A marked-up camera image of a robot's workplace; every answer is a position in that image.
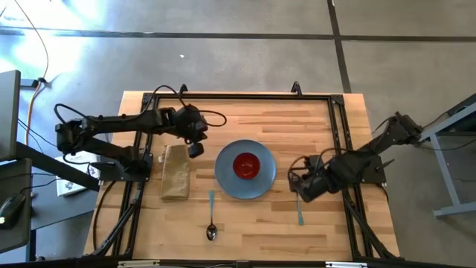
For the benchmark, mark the black frame clamp hook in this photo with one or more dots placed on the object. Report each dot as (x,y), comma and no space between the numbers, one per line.
(183,85)
(296,83)

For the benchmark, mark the dark grey mouse pad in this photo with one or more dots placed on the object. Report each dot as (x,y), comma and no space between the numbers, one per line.
(15,175)

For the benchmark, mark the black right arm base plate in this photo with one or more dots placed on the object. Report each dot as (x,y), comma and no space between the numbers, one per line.
(373,176)

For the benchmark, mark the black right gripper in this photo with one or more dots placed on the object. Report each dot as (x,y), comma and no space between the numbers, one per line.
(312,180)

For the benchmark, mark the dark side desk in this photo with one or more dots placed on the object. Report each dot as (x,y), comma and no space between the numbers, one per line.
(56,212)

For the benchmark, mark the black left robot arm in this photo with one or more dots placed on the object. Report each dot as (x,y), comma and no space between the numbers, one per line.
(122,123)

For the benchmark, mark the black aluminium table frame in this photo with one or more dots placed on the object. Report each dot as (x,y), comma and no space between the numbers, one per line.
(241,96)

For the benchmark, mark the grey computer monitor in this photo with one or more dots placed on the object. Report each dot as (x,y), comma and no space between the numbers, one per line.
(9,111)

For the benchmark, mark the folded tan cloth napkin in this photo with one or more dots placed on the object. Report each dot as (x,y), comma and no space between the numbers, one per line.
(175,175)

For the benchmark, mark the blue round plate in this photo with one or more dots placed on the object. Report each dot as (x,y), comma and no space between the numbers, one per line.
(227,182)

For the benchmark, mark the black computer mouse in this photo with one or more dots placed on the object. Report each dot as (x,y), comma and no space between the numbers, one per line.
(11,210)

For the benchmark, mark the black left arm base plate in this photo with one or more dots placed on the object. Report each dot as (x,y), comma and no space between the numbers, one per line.
(111,173)

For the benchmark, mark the red bowl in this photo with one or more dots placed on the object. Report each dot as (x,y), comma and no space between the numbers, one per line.
(246,166)

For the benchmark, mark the white printed booklet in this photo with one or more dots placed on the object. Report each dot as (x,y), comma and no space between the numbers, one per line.
(70,188)

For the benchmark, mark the silver frame bracket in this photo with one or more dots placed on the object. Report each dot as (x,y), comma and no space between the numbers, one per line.
(137,264)
(346,265)

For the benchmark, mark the grey metal side table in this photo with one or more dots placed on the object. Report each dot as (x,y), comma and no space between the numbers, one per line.
(444,175)

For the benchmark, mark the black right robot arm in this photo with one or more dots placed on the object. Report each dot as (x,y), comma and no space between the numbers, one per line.
(372,156)

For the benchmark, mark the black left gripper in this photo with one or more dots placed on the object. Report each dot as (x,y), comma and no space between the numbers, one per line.
(191,124)

